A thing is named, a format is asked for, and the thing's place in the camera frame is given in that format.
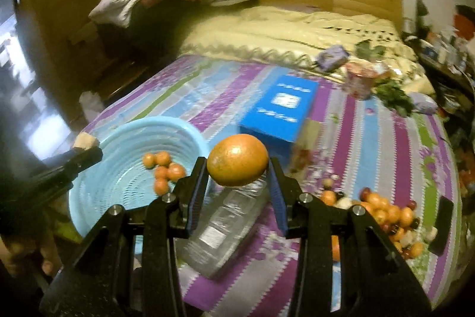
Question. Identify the orange in basket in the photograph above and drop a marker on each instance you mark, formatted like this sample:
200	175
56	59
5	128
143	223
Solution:
175	172

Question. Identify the dark wooden wardrobe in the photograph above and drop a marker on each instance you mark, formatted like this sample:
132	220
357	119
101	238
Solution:
74	5

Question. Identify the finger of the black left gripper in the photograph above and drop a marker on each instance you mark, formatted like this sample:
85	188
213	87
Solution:
53	179

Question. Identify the cream quilted blanket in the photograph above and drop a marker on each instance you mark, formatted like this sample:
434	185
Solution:
288	38

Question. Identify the clear plastic tray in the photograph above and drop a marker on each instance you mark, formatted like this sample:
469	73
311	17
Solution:
225	224

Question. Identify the purple packet on bed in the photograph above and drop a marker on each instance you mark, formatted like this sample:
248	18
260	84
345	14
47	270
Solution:
330	59

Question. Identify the large orange fruit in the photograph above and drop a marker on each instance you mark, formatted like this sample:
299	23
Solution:
237	160

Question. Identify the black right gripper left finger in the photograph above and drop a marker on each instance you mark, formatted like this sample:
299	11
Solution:
176	214

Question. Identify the striped floral bed sheet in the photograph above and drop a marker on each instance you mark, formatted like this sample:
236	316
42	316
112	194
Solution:
364	144

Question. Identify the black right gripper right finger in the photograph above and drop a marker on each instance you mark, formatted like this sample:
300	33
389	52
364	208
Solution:
298	214

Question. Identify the light blue plastic basket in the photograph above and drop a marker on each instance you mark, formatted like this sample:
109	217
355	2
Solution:
121	178

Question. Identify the blue cardboard box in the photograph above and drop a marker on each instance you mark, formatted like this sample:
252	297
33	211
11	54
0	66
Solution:
277	118

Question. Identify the white cube near phone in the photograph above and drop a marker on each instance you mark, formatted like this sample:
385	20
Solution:
430	234

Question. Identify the black smartphone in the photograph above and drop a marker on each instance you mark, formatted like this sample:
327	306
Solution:
443	226

